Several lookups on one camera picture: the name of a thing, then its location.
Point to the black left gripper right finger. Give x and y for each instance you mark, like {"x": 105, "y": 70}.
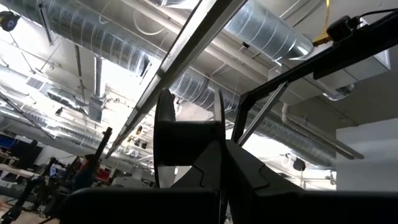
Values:
{"x": 295, "y": 207}

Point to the black ceiling spotlight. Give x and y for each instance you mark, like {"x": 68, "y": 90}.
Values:
{"x": 299, "y": 165}
{"x": 9, "y": 21}

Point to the black rig frame post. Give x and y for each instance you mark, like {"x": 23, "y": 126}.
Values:
{"x": 311, "y": 67}

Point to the silver ribbed ceiling duct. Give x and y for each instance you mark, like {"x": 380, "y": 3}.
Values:
{"x": 93, "y": 34}
{"x": 264, "y": 28}

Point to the black overhead camera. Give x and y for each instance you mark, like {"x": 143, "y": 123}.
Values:
{"x": 339, "y": 31}

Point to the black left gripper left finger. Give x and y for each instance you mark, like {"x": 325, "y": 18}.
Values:
{"x": 140, "y": 207}

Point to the black overhead light bar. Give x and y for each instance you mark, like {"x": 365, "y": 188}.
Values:
{"x": 186, "y": 40}

